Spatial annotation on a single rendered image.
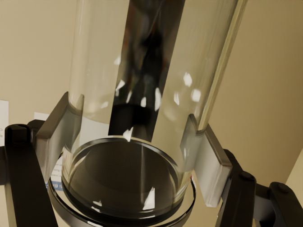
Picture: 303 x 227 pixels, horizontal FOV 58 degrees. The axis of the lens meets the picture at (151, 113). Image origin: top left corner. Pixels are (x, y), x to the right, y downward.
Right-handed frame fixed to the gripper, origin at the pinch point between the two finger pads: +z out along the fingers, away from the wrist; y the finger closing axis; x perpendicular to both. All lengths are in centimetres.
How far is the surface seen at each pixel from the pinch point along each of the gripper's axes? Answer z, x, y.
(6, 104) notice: 57, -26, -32
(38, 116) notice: 57, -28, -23
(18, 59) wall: 57, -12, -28
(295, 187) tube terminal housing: 21.8, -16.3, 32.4
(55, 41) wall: 57, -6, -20
